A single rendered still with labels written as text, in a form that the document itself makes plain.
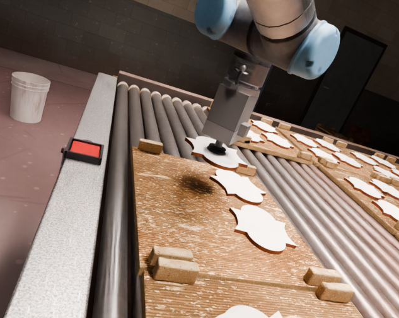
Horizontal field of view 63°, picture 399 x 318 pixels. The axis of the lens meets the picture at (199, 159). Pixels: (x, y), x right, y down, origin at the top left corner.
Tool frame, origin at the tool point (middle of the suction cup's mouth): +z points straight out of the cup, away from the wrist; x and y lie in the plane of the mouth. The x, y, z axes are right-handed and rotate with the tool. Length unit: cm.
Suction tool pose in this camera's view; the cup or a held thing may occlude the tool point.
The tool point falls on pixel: (213, 155)
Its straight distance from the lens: 70.3
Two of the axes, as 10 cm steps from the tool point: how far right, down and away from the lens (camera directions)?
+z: -3.3, 8.7, 3.6
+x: -8.5, -4.4, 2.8
